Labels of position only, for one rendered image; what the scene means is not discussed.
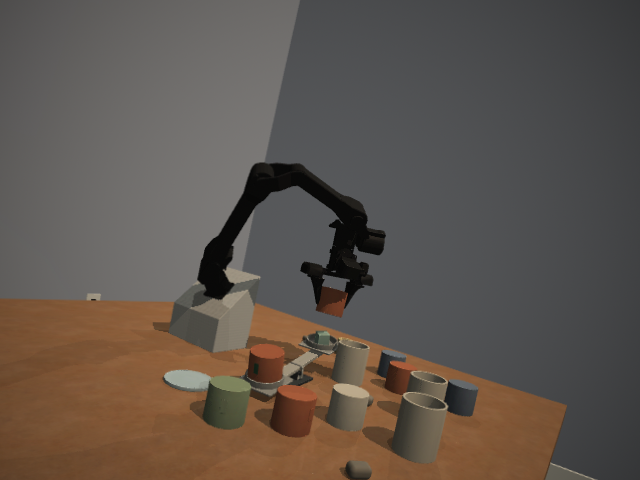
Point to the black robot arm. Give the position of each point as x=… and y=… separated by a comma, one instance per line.
x=265, y=178

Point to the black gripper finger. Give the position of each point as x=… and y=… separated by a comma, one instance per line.
x=351, y=290
x=317, y=286

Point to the white round dish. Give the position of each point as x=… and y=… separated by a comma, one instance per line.
x=187, y=380

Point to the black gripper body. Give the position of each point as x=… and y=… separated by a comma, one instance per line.
x=316, y=270

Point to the reddish-brown cylinder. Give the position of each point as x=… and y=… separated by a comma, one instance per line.
x=332, y=301
x=293, y=411
x=265, y=363
x=398, y=376

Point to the olive green cylinder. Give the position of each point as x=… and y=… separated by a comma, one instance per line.
x=226, y=402

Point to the white balance beam with square end pans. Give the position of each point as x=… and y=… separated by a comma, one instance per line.
x=290, y=372

